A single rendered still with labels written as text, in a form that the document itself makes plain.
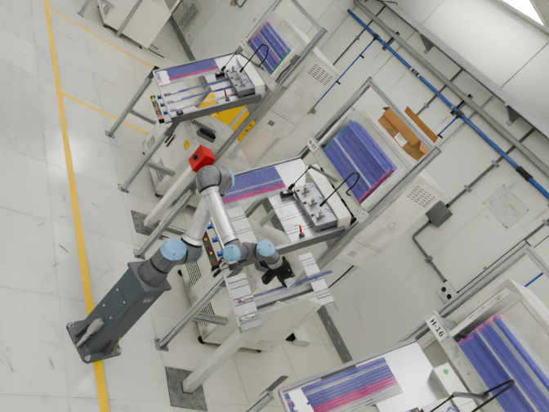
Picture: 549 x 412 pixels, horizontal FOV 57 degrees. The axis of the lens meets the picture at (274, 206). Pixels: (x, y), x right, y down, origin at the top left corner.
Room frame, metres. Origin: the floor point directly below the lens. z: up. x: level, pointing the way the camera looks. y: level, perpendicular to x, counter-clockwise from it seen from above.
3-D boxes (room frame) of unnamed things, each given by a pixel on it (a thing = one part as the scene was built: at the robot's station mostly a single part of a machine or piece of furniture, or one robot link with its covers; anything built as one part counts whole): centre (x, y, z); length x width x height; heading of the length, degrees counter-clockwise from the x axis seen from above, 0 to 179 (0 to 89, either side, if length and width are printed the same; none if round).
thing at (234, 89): (4.02, 0.92, 0.66); 1.01 x 0.73 x 1.31; 136
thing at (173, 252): (2.13, 0.21, 0.72); 0.13 x 0.12 x 0.14; 160
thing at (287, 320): (3.15, -0.23, 0.31); 0.70 x 0.65 x 0.62; 46
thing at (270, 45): (4.18, 0.79, 0.95); 1.35 x 0.82 x 1.90; 136
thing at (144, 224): (3.32, 0.61, 0.39); 0.24 x 0.24 x 0.78; 46
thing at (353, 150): (3.03, -0.19, 1.52); 0.51 x 0.13 x 0.27; 46
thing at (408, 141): (3.32, -0.32, 1.82); 0.68 x 0.30 x 0.20; 46
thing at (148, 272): (2.12, 0.21, 0.60); 0.15 x 0.15 x 0.10
